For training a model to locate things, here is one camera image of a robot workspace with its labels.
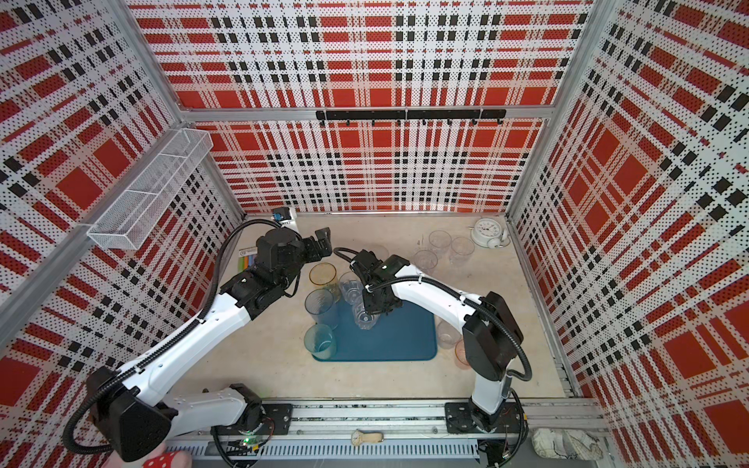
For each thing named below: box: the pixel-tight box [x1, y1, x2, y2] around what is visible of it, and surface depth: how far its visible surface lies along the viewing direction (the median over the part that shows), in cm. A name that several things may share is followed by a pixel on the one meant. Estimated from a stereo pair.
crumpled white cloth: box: [530, 428, 604, 462], surface depth 69 cm
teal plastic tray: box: [312, 300, 438, 362], surface depth 88 cm
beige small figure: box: [351, 429, 385, 446], surface depth 72 cm
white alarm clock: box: [471, 217, 509, 250], surface depth 112 cm
